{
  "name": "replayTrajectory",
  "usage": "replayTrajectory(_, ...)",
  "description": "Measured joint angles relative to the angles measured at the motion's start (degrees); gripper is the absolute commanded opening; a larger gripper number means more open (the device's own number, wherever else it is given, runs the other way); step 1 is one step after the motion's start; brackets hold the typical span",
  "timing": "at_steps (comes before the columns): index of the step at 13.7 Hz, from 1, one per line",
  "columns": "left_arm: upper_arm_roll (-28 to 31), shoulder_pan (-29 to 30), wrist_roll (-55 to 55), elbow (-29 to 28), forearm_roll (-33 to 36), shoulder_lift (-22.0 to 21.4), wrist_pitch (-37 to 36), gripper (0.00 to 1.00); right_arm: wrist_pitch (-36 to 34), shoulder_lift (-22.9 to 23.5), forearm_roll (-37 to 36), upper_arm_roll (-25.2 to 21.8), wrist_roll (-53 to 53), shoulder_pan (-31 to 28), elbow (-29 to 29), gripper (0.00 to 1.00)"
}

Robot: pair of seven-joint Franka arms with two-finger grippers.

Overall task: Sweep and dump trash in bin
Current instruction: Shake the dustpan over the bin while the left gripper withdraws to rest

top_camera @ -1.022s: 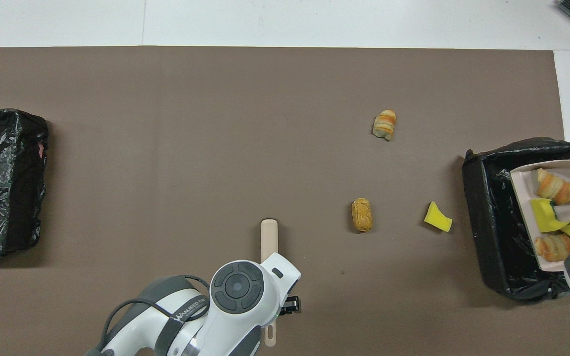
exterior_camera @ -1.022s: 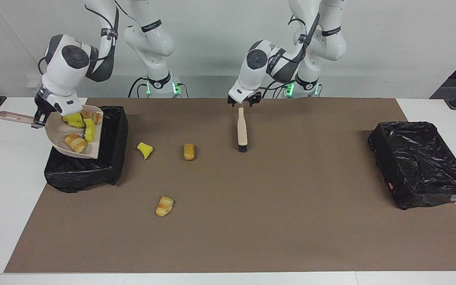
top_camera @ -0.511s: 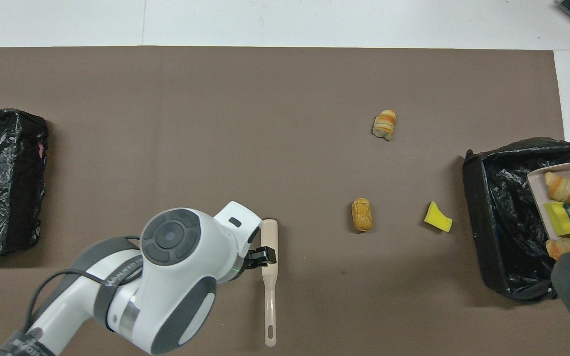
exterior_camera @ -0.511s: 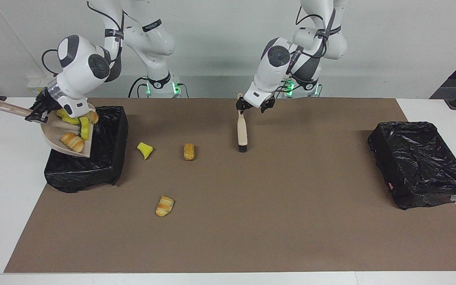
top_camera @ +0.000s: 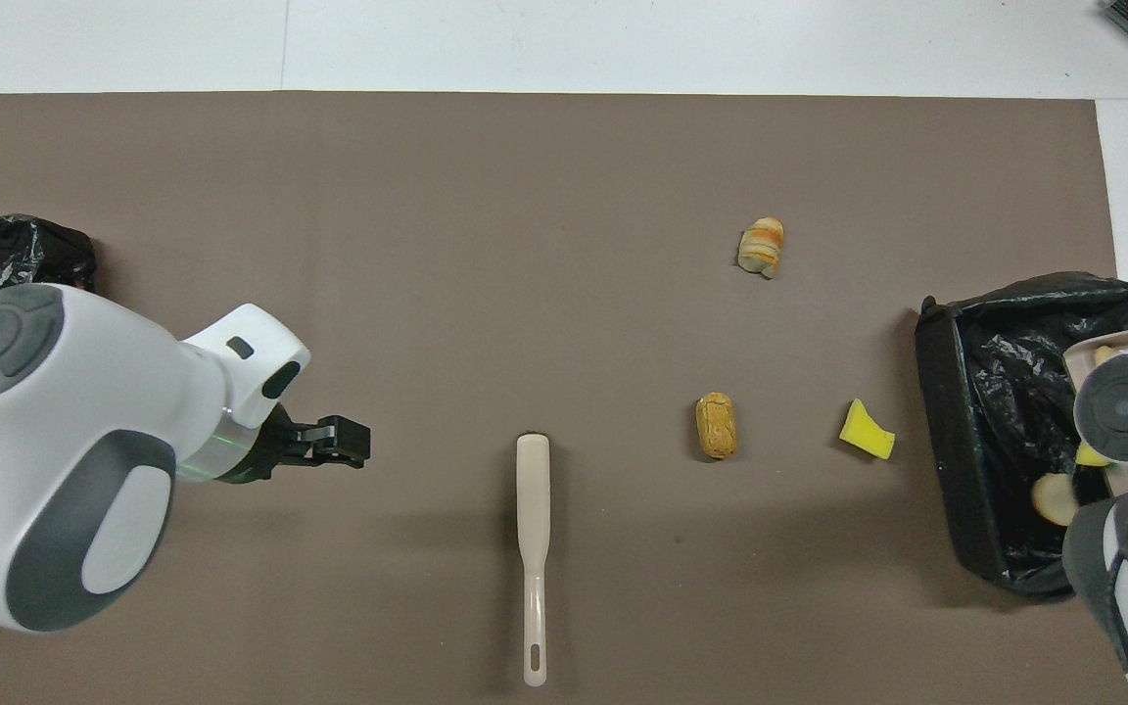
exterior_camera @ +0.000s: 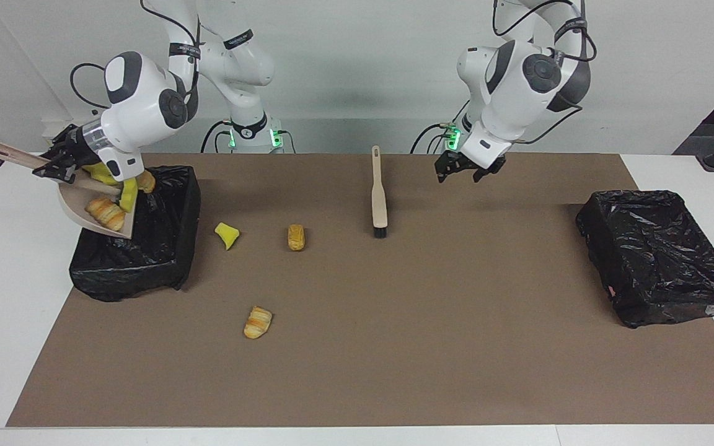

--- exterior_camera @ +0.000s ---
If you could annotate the brown bread loaf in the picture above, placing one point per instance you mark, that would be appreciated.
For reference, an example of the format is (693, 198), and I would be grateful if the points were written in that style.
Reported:
(296, 238)

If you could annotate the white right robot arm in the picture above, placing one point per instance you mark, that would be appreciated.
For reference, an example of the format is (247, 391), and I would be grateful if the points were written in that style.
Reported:
(140, 105)

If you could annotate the black bagged bin pink spot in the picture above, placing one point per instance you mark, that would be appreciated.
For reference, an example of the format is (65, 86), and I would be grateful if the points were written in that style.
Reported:
(654, 260)

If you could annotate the yellow sponge piece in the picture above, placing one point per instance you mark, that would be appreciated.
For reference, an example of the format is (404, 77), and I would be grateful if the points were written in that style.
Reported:
(101, 174)
(129, 197)
(227, 235)

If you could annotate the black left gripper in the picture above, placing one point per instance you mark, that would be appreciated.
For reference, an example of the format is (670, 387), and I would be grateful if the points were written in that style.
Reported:
(471, 162)

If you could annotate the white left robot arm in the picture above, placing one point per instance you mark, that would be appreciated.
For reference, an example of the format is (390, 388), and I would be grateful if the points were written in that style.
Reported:
(518, 80)

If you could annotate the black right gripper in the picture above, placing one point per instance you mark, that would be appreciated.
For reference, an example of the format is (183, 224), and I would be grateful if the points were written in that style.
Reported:
(81, 145)

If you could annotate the white wall socket box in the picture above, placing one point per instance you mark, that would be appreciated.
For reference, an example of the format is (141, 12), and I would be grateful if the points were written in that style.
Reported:
(75, 137)

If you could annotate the beige hand brush black bristles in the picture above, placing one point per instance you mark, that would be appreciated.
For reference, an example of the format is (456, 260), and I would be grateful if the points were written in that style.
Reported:
(379, 198)

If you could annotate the striped orange bread roll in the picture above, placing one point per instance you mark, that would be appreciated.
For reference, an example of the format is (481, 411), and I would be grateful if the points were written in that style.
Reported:
(146, 181)
(258, 323)
(108, 214)

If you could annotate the brown paper table mat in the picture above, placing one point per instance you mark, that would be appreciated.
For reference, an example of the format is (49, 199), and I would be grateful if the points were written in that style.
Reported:
(456, 371)

